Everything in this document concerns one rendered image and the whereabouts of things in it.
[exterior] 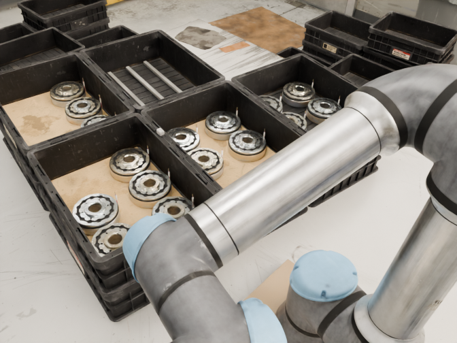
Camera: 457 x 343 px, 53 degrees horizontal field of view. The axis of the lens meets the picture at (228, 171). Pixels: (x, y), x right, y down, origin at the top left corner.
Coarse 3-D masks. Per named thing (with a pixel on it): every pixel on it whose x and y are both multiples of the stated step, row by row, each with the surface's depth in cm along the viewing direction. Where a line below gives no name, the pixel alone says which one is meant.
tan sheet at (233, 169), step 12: (204, 120) 136; (204, 132) 132; (204, 144) 128; (216, 144) 128; (228, 156) 124; (264, 156) 125; (228, 168) 121; (240, 168) 121; (252, 168) 121; (216, 180) 117; (228, 180) 117
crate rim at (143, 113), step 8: (224, 80) 134; (200, 88) 131; (208, 88) 131; (240, 88) 131; (184, 96) 127; (192, 96) 129; (248, 96) 128; (160, 104) 124; (168, 104) 125; (256, 104) 126; (144, 112) 121; (272, 112) 123; (152, 120) 118; (280, 120) 120; (288, 128) 118; (168, 136) 114; (176, 144) 112; (184, 152) 110; (192, 160) 107; (200, 168) 105; (208, 176) 104; (216, 184) 102
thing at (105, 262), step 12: (120, 120) 118; (144, 120) 118; (84, 132) 114; (48, 144) 110; (60, 144) 111; (168, 144) 111; (180, 156) 108; (36, 168) 104; (192, 168) 105; (48, 180) 101; (204, 180) 102; (48, 192) 100; (216, 192) 100; (60, 204) 96; (72, 216) 93; (72, 228) 91; (84, 240) 89; (96, 252) 87; (120, 252) 87; (96, 264) 86; (108, 264) 86
